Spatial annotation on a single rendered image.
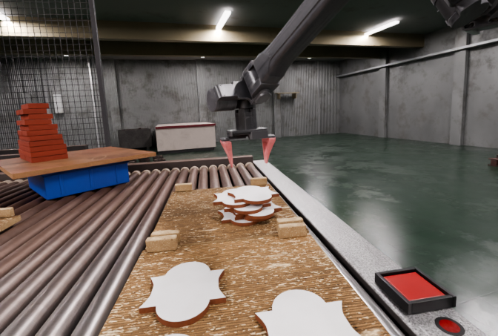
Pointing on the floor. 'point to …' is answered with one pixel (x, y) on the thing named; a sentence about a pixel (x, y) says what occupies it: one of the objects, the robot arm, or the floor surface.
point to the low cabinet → (185, 137)
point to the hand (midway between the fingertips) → (249, 162)
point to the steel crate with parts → (135, 138)
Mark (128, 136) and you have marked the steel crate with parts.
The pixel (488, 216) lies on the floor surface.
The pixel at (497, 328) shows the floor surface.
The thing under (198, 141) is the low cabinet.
